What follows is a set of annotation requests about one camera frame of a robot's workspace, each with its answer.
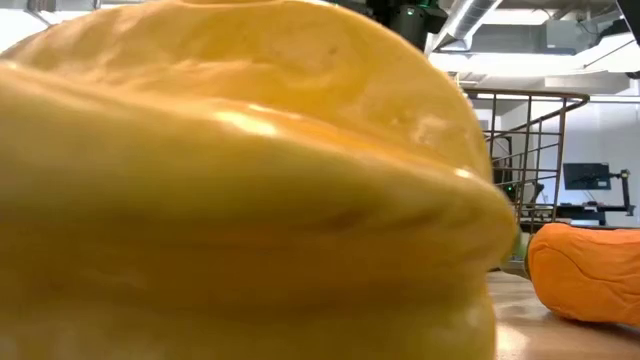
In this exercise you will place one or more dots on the black computer monitor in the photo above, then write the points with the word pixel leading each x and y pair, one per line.
pixel 586 176

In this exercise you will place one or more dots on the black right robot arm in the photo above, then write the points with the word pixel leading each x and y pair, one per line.
pixel 400 22

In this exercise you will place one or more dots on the dark office desk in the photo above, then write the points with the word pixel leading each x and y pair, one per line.
pixel 590 212

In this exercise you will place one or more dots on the silver ventilation duct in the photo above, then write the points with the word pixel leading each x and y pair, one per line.
pixel 465 22

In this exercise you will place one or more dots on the large yellow bell pepper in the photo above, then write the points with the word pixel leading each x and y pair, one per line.
pixel 225 200

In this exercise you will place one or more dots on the long orange pepper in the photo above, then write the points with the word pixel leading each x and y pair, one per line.
pixel 585 275

